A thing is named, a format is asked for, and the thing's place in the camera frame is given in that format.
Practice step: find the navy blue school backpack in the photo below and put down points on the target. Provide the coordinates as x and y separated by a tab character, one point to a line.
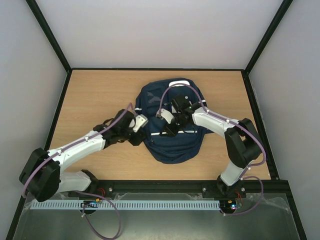
187	143

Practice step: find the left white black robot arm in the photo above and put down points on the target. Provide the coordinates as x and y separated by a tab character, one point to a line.
45	175

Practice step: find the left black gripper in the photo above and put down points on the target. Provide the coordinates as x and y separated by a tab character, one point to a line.
139	138

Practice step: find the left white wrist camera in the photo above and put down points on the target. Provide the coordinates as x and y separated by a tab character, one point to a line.
139	122

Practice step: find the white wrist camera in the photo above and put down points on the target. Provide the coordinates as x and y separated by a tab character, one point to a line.
139	122
165	115

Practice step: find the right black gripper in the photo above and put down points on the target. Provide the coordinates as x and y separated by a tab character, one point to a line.
171	128

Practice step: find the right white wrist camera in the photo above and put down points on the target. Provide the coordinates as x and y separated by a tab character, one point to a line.
165	115

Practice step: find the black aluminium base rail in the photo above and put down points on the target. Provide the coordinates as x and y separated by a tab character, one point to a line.
207	188

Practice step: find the black enclosure frame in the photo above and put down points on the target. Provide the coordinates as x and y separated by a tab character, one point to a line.
257	115

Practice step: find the light blue slotted cable duct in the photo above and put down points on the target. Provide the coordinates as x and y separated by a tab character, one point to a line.
152	205

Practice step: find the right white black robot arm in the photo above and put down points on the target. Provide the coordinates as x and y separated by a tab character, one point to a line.
242	141

